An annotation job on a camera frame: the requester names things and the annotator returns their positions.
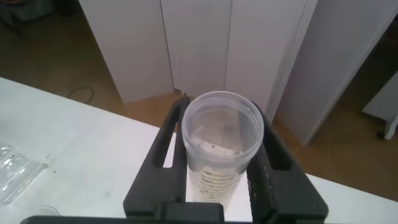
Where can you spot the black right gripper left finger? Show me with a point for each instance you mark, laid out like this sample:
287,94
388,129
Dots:
155,186

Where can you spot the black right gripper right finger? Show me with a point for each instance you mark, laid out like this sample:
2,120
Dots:
283,193

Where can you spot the pale liquid test tube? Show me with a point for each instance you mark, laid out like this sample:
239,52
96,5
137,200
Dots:
222,137

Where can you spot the clear glass beaker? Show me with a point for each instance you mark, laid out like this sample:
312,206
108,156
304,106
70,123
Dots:
43,209

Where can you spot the clear acrylic test tube rack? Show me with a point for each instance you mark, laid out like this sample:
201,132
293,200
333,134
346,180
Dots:
18,174

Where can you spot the white partition foot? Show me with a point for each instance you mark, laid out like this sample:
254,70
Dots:
391,129

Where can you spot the white partition panel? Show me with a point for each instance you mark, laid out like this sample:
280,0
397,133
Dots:
133,46
335,56
385,99
261,46
199,46

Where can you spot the grey plastic crate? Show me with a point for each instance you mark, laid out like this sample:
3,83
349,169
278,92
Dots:
34,9

